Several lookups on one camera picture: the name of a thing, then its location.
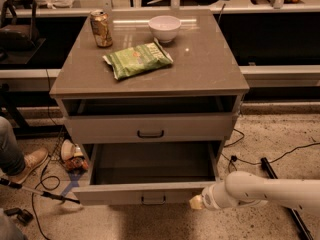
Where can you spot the black chair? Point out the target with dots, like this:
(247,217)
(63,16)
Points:
(18,42)

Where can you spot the green chip bag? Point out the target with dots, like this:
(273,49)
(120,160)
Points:
(136,60)

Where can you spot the white bowl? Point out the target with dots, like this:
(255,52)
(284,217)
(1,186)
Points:
(164,28)

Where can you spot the black clip on floor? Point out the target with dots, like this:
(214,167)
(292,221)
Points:
(23,216)

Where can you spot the gold soda can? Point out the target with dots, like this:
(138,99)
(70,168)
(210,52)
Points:
(100,28)

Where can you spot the black grabber stick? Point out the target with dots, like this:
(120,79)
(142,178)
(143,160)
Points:
(6,182)

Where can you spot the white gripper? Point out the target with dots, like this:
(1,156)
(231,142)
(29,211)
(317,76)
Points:
(209,196)

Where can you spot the grey drawer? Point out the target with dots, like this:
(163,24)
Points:
(150,128)
(149,173)

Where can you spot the tan shoe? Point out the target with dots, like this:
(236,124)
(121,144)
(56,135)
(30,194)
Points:
(27,164)

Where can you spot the grey drawer cabinet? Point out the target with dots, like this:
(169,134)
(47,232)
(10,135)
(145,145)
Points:
(203,79)

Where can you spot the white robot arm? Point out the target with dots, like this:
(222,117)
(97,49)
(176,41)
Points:
(243,189)

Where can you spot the black floor stand bar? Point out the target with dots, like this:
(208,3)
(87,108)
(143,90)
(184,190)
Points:
(303,232)

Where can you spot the person leg in jeans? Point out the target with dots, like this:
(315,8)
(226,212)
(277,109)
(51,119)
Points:
(11,157)

